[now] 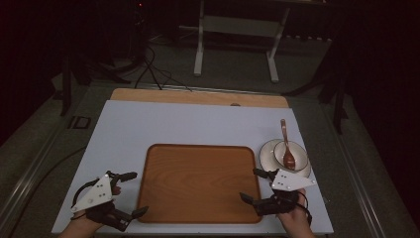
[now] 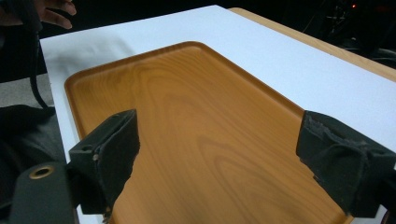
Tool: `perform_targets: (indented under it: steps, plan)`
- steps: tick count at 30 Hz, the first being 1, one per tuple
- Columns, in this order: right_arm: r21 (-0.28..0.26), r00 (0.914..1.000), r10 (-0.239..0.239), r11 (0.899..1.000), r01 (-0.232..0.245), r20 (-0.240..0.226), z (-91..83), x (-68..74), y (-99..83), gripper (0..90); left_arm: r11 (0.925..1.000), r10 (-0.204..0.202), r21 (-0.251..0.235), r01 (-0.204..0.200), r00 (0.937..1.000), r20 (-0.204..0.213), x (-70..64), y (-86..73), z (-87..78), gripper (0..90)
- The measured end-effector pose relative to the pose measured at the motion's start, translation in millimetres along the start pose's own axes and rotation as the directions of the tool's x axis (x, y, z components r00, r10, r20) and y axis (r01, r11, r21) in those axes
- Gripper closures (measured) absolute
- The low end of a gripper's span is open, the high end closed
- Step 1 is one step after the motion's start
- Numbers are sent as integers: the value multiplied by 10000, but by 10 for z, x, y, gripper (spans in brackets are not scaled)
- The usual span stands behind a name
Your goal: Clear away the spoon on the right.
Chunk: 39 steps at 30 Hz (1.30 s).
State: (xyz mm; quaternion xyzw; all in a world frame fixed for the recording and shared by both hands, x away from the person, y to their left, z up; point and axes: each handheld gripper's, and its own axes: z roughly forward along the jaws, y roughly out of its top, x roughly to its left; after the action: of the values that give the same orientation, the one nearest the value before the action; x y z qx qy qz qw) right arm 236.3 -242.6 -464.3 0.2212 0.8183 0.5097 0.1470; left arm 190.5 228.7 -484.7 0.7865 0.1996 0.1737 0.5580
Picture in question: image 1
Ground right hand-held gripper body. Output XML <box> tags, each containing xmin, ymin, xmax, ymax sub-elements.
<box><xmin>253</xmin><ymin>168</ymin><xmax>318</xmax><ymax>218</ymax></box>

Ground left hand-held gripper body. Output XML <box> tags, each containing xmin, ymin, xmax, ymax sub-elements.
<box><xmin>70</xmin><ymin>171</ymin><xmax>134</xmax><ymax>232</ymax></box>

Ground person's left hand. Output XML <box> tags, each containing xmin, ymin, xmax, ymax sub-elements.
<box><xmin>58</xmin><ymin>213</ymin><xmax>104</xmax><ymax>238</ymax></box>

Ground person's right hand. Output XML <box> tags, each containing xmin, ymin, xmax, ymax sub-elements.
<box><xmin>276</xmin><ymin>188</ymin><xmax>317</xmax><ymax>238</ymax></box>

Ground white round plate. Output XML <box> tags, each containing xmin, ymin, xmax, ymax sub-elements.
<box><xmin>259</xmin><ymin>138</ymin><xmax>312</xmax><ymax>179</ymax></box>

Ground brown wooden spoon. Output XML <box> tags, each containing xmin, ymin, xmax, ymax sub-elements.
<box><xmin>279</xmin><ymin>118</ymin><xmax>297</xmax><ymax>172</ymax></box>

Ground white bowl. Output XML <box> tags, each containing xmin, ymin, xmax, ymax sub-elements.
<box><xmin>272</xmin><ymin>140</ymin><xmax>310</xmax><ymax>174</ymax></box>

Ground brown wooden tray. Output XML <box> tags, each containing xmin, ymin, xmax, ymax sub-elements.
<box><xmin>136</xmin><ymin>143</ymin><xmax>263</xmax><ymax>225</ymax></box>

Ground black floor socket box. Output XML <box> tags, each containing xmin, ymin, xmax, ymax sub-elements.
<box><xmin>66</xmin><ymin>115</ymin><xmax>92</xmax><ymax>130</ymax></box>

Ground white table cover sheet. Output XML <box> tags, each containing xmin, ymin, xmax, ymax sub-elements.
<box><xmin>51</xmin><ymin>99</ymin><xmax>335</xmax><ymax>237</ymax></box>

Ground black metal stand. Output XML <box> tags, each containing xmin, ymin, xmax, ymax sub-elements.
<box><xmin>282</xmin><ymin>42</ymin><xmax>351</xmax><ymax>135</ymax></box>

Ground white metal stand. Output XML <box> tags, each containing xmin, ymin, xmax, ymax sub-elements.
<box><xmin>193</xmin><ymin>0</ymin><xmax>292</xmax><ymax>84</ymax></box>

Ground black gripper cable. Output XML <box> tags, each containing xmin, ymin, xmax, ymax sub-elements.
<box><xmin>70</xmin><ymin>178</ymin><xmax>101</xmax><ymax>207</ymax></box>
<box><xmin>296</xmin><ymin>189</ymin><xmax>314</xmax><ymax>227</ymax></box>

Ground thin dark floor cable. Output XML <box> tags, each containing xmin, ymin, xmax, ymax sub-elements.
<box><xmin>7</xmin><ymin>146</ymin><xmax>87</xmax><ymax>233</ymax></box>

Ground grey metal floor rail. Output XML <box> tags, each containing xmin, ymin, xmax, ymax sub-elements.
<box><xmin>0</xmin><ymin>124</ymin><xmax>67</xmax><ymax>233</ymax></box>
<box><xmin>321</xmin><ymin>98</ymin><xmax>388</xmax><ymax>238</ymax></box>

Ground black floor cables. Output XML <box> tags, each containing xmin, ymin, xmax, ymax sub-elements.
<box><xmin>133</xmin><ymin>45</ymin><xmax>193</xmax><ymax>92</ymax></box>

